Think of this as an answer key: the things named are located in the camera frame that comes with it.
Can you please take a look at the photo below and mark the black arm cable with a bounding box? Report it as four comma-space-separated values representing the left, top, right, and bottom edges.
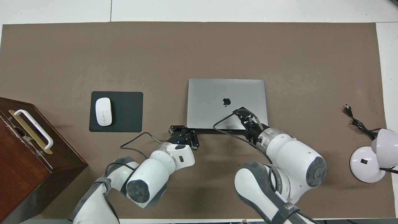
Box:
213, 111, 272, 164
120, 132, 162, 162

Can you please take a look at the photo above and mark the brown paper table mat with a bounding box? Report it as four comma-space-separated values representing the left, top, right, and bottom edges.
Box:
0, 22, 396, 220

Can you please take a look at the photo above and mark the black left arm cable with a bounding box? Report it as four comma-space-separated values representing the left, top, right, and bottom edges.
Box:
120, 132, 162, 162

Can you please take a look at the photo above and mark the black mouse pad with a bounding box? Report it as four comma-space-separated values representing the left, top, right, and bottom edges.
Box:
89, 91, 144, 133

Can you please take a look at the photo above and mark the white computer mouse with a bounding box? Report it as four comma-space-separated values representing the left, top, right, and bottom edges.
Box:
95, 97, 113, 127

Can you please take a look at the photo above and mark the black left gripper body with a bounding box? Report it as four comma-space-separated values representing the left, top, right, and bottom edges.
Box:
169, 128, 196, 146

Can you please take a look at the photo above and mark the silver grey laptop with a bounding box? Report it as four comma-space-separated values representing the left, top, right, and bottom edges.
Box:
187, 78, 269, 134

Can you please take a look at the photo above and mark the black lamp power cable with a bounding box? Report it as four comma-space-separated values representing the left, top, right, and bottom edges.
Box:
343, 105, 378, 139

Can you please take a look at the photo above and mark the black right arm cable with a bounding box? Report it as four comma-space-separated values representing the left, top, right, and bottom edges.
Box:
213, 111, 272, 164

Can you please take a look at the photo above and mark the white box handle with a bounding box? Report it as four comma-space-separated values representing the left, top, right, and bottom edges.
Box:
14, 110, 53, 150

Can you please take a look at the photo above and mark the brown wooden box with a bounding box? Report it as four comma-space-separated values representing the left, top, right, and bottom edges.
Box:
0, 97, 88, 224

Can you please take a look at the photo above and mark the white desk lamp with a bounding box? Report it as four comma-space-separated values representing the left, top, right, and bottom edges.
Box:
350, 128, 398, 183

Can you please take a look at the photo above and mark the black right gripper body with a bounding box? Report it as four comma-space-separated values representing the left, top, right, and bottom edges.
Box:
246, 123, 268, 145

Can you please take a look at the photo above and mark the brass handle plate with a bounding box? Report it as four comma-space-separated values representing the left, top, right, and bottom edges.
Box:
8, 110, 53, 155

